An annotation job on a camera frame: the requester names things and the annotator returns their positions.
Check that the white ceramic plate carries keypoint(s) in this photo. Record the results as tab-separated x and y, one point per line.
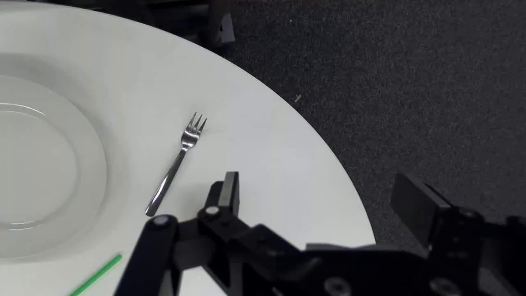
53	170

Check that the silver fork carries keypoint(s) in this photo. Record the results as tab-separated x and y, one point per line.
187	141

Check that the white round table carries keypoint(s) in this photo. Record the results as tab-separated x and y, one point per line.
138	88

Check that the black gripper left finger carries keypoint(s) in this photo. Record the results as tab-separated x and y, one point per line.
222	203

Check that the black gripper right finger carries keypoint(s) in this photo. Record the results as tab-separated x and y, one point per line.
418	207

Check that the green straw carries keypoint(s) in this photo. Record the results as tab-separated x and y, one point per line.
95	276

